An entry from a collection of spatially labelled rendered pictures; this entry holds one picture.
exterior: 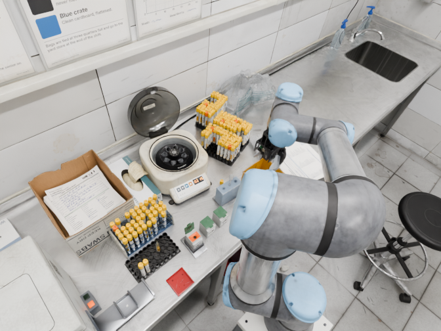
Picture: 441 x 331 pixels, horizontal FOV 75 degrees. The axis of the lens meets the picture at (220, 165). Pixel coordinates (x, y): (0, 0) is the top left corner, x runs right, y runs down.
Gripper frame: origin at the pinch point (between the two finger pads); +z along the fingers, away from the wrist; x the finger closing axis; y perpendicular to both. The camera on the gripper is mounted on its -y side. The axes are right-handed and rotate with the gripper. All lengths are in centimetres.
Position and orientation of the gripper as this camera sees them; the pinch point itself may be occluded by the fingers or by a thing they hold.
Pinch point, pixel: (268, 162)
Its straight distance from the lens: 112.5
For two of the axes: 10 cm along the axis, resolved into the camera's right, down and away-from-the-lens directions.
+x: 6.7, 6.2, -4.1
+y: -7.4, 4.9, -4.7
